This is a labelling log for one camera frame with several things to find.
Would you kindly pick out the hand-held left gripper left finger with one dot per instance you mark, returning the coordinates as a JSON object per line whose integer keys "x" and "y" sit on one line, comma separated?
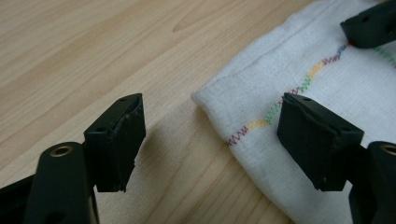
{"x": 116, "y": 152}

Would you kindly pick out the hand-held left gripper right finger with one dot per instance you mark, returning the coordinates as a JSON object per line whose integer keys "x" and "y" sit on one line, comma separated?
{"x": 320, "y": 146}

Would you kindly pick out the white cloth with coloured stitching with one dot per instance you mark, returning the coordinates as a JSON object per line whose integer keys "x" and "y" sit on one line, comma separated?
{"x": 264, "y": 77}

